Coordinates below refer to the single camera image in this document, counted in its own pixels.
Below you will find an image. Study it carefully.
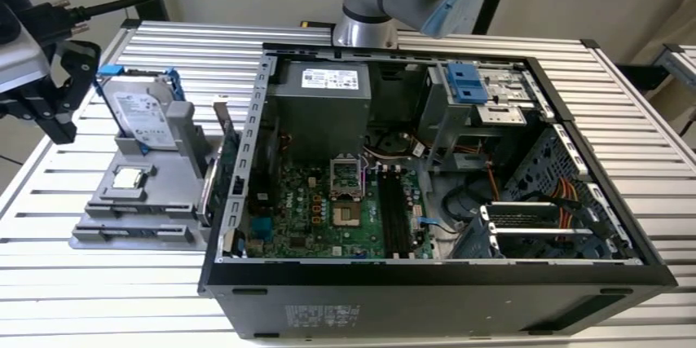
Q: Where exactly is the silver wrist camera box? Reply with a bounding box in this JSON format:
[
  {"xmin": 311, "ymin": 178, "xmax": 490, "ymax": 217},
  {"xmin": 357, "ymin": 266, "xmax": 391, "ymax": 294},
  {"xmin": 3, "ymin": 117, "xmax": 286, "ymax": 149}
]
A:
[{"xmin": 0, "ymin": 33, "xmax": 45, "ymax": 95}]

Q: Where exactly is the metal slat side table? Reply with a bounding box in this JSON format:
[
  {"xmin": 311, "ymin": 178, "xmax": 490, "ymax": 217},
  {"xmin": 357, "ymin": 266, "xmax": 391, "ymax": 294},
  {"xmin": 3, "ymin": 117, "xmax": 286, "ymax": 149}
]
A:
[{"xmin": 649, "ymin": 42, "xmax": 696, "ymax": 92}]

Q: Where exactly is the power supply wire bundle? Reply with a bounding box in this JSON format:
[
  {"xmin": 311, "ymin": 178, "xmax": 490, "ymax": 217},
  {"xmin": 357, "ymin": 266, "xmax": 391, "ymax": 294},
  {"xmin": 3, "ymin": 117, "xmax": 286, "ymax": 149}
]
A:
[{"xmin": 361, "ymin": 130, "xmax": 435, "ymax": 161}]

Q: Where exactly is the thick black camera cable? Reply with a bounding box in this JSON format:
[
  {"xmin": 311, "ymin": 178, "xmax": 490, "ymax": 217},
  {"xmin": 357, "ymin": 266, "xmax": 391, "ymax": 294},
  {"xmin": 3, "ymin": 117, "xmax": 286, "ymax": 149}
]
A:
[{"xmin": 19, "ymin": 0, "xmax": 226, "ymax": 46}]

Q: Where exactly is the metal socket cover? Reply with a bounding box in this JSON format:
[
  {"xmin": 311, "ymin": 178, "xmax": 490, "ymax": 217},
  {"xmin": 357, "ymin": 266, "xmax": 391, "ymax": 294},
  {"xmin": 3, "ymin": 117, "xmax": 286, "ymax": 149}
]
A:
[{"xmin": 329, "ymin": 152, "xmax": 363, "ymax": 199}]

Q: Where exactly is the silver CPU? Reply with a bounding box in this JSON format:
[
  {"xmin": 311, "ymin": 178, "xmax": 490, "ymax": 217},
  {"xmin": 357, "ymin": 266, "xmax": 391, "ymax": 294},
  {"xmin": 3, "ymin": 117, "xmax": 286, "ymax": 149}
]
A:
[{"xmin": 109, "ymin": 168, "xmax": 146, "ymax": 190}]

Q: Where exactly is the black PC case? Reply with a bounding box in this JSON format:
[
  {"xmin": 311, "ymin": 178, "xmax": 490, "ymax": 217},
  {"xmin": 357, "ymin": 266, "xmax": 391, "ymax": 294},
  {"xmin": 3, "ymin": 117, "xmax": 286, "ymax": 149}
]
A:
[{"xmin": 195, "ymin": 41, "xmax": 679, "ymax": 341}]

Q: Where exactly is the blue plastic drive latch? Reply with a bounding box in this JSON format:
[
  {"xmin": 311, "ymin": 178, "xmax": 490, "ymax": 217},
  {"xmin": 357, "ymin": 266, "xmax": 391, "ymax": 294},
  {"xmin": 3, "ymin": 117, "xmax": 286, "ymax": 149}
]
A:
[{"xmin": 443, "ymin": 61, "xmax": 489, "ymax": 105}]

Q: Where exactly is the hard disk with blue carrier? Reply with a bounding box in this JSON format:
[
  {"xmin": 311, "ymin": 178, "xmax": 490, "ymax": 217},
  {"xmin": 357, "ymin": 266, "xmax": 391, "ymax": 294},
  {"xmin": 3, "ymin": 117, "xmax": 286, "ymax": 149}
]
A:
[{"xmin": 94, "ymin": 64, "xmax": 185, "ymax": 157}]

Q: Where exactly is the blue RAM stick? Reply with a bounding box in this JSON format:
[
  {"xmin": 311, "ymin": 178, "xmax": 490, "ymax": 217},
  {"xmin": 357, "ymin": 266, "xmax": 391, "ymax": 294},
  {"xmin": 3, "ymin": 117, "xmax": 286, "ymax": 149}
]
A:
[{"xmin": 74, "ymin": 227, "xmax": 191, "ymax": 240}]

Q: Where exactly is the green motherboard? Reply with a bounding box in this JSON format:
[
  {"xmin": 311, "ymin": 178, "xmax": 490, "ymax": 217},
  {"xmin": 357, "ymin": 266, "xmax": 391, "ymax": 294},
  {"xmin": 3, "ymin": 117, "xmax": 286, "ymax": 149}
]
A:
[{"xmin": 246, "ymin": 160, "xmax": 439, "ymax": 260}]

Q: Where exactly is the green graphics card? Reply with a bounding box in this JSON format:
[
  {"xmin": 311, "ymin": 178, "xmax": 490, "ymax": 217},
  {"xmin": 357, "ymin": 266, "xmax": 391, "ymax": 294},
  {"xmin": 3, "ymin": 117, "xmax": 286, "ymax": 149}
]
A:
[{"xmin": 195, "ymin": 102, "xmax": 243, "ymax": 229}]

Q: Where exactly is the grey parts rack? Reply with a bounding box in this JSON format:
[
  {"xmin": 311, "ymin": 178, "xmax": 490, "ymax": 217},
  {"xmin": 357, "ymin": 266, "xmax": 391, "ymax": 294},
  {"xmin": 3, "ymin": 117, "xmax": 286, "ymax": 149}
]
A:
[{"xmin": 67, "ymin": 103, "xmax": 226, "ymax": 252}]

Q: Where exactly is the orange yellow wire bundle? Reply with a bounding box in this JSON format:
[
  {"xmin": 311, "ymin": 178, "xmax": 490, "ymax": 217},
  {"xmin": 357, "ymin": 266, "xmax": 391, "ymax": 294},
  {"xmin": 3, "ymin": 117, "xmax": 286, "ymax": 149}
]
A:
[{"xmin": 551, "ymin": 178, "xmax": 581, "ymax": 231}]

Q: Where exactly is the grey power supply unit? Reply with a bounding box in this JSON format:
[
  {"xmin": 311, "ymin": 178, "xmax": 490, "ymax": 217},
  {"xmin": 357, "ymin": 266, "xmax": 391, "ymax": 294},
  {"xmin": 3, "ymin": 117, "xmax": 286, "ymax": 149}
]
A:
[{"xmin": 265, "ymin": 60, "xmax": 374, "ymax": 164}]

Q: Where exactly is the black data cable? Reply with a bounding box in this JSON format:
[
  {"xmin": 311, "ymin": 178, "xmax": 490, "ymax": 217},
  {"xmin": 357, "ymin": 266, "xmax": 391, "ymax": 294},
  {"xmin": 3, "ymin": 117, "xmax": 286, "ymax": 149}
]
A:
[{"xmin": 439, "ymin": 176, "xmax": 490, "ymax": 235}]

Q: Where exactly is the metal mesh disk bay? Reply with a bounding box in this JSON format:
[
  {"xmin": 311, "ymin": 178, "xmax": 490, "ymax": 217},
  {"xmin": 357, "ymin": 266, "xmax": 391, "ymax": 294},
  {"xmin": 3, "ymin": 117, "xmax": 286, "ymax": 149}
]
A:
[{"xmin": 449, "ymin": 200, "xmax": 626, "ymax": 260}]

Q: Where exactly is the CPU socket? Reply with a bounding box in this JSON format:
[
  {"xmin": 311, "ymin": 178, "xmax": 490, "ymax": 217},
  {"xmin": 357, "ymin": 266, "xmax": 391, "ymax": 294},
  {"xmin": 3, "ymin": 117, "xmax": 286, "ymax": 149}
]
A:
[{"xmin": 331, "ymin": 200, "xmax": 363, "ymax": 229}]

